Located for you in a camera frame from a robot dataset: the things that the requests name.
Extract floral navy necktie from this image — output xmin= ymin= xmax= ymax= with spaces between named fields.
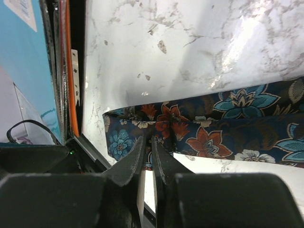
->
xmin=103 ymin=77 xmax=304 ymax=170

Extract teal book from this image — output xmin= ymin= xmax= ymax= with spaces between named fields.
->
xmin=0 ymin=0 xmax=70 ymax=144

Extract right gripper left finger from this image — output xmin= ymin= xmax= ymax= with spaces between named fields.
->
xmin=0 ymin=136 xmax=145 ymax=228

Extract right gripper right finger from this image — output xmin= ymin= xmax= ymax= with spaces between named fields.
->
xmin=152 ymin=137 xmax=304 ymax=228

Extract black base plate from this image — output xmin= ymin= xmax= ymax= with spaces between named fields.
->
xmin=0 ymin=139 xmax=111 ymax=178

